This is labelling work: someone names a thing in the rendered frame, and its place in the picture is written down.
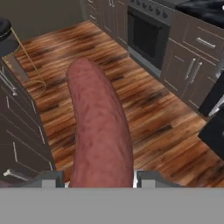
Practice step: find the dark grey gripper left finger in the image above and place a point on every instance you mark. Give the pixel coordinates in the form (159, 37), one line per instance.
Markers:
(49, 178)

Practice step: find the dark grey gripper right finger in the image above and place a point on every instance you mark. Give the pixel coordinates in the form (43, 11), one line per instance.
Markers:
(147, 178)

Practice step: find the reddish brown sausage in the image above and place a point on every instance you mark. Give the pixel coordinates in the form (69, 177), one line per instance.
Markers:
(99, 125)

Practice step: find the dark brown drawer cabinet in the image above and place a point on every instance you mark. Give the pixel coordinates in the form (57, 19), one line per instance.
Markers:
(20, 128)

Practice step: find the brown cupboard run with drawers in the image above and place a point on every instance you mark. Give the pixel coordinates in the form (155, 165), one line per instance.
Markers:
(192, 55)

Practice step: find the black and steel oven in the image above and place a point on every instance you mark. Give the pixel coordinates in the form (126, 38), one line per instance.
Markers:
(147, 38)

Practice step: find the black stool with gold legs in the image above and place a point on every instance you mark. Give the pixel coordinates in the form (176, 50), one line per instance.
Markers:
(7, 35)

